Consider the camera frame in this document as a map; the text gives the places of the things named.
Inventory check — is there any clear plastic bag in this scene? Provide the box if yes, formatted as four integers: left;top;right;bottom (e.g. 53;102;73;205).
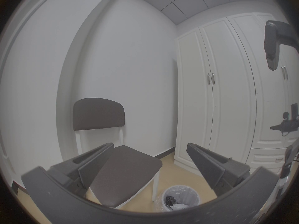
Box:
155;184;201;213

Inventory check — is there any white wardrobe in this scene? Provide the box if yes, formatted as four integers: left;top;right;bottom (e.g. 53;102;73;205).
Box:
174;13;299;177

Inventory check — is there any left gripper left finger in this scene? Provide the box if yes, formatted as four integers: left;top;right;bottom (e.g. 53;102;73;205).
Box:
50;142;115;198

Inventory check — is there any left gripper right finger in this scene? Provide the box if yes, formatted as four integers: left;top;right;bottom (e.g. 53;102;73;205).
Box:
186;143;251;196

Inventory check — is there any grey padded white chair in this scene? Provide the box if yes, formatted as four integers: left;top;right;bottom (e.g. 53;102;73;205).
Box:
73;98;163;208

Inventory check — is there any black plastic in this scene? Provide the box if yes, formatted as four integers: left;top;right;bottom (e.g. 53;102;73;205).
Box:
165;195;177;207

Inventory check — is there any white trash bin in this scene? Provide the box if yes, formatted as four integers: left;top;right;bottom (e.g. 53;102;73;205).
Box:
161;185;200;213

